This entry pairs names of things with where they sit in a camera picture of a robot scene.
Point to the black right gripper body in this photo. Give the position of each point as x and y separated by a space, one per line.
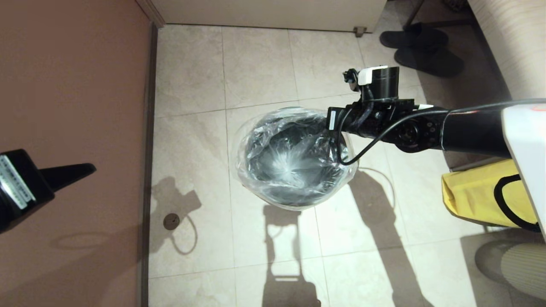
375 119

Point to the beige door frame trim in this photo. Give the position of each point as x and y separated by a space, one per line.
151 13

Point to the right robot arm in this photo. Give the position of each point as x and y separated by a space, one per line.
469 132

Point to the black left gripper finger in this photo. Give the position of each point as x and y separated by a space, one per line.
68 175

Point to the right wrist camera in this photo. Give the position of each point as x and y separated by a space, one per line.
384 83

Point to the clear plastic trash bag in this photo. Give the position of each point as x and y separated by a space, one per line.
245 140

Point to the grey round trash bin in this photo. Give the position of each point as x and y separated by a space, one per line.
294 140

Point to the small metal cabinet foot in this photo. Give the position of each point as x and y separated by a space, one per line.
359 32

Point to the grey ribbed round object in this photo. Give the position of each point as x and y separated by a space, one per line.
524 268

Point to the round metal floor fitting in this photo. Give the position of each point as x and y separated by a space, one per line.
171 222

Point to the yellow bag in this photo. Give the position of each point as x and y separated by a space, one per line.
469 196

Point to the beige striped bench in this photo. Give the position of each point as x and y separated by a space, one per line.
512 51

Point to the white cabinet panel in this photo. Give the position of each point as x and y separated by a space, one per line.
264 15

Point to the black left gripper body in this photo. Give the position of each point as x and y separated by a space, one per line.
21 192

